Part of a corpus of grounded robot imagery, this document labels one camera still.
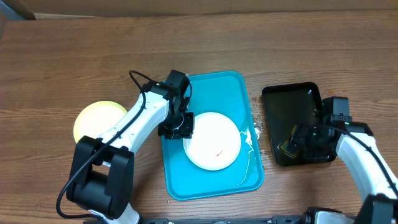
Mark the yellow green scrub sponge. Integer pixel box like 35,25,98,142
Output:
277,125,299,158

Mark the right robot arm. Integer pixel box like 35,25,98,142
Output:
300,121,397,223

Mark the yellow-green rimmed plate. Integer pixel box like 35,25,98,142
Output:
73,101,127,143

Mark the teal plastic serving tray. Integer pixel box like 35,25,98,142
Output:
162,71,264,200

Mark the white plate with blue rim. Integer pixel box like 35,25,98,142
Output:
183,112,241,171

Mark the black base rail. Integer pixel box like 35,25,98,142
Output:
138,215,310,224

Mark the black water tray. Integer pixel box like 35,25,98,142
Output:
262,82,336,167

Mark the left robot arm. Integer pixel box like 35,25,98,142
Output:
56,82,193,223

